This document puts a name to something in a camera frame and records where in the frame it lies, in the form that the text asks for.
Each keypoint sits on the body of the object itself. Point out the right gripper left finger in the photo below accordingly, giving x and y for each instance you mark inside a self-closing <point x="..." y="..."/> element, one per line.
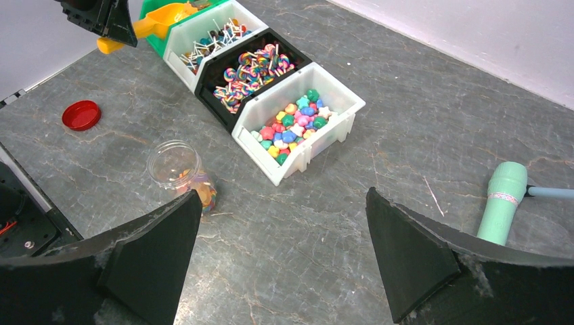
<point x="136" y="270"/>

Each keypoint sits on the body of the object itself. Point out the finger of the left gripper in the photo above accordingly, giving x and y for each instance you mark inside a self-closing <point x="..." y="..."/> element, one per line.
<point x="106" y="18"/>

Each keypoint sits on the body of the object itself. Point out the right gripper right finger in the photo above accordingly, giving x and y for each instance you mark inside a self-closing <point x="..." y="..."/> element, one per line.
<point x="434" y="274"/>

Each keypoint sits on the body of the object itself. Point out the orange plastic scoop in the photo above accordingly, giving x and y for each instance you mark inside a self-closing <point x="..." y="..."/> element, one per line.
<point x="141" y="28"/>

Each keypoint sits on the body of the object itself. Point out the clear plastic jar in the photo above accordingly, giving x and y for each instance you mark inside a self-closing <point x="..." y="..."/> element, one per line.
<point x="176" y="165"/>

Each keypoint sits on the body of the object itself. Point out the green candy bin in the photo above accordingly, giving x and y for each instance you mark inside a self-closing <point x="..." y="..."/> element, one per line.
<point x="158" y="36"/>

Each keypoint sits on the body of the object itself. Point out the white lollipop bin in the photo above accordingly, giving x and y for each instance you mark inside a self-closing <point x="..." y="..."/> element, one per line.
<point x="199" y="39"/>

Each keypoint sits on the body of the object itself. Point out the red jar lid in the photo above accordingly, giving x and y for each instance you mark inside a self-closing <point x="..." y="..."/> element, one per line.
<point x="81" y="115"/>

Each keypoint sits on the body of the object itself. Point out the black swirl lollipop bin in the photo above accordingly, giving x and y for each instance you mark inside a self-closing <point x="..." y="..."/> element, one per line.
<point x="243" y="72"/>

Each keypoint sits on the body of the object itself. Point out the blue music stand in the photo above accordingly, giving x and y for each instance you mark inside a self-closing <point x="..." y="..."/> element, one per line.
<point x="557" y="193"/>

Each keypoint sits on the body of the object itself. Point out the white star candy bin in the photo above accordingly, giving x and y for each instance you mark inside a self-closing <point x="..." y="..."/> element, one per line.
<point x="292" y="122"/>

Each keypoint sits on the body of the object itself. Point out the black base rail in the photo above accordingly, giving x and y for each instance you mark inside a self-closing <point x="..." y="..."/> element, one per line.
<point x="31" y="225"/>

